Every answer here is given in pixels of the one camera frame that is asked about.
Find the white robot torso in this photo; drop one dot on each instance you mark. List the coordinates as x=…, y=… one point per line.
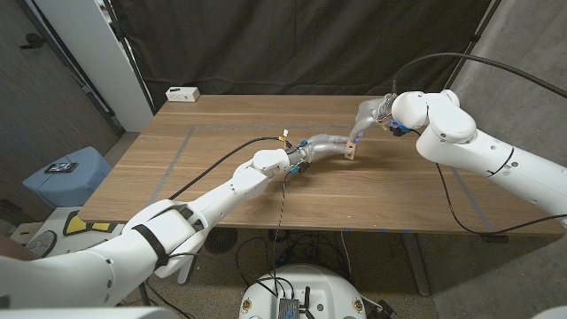
x=319, y=288

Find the black backdrop stand pole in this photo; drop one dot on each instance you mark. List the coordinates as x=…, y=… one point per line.
x=469, y=44
x=128, y=57

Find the blue stool with phone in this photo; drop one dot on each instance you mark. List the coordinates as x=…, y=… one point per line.
x=66, y=186

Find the grey table leg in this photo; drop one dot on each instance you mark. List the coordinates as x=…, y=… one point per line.
x=416, y=266

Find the small grey finned box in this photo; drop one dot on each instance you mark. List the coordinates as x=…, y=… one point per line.
x=288, y=309

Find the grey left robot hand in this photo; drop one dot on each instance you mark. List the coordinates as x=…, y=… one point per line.
x=321, y=145

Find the white power strip box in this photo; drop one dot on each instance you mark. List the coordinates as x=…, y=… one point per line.
x=182, y=94

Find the white base with yellow mark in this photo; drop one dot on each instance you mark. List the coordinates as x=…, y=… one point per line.
x=84, y=225

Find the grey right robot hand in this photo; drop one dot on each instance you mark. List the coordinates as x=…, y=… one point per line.
x=372, y=113

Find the black phone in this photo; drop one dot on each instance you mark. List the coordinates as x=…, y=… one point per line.
x=61, y=167

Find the white table leg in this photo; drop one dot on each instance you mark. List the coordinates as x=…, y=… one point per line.
x=186, y=271

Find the grey sneaker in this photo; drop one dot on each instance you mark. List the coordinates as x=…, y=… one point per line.
x=42, y=243

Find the white wall panel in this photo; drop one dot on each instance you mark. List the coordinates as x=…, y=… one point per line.
x=97, y=57

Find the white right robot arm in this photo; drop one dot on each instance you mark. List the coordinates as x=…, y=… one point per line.
x=456, y=133

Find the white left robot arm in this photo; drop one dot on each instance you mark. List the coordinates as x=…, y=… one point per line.
x=221, y=195

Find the black backdrop curtain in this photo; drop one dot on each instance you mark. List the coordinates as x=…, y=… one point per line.
x=288, y=44

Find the person's bare leg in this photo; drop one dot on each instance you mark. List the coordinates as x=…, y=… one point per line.
x=13, y=250

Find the black round floor fan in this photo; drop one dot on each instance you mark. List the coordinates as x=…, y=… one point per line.
x=221, y=240

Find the small wooden block with holes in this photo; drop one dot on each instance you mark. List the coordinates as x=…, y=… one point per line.
x=350, y=150

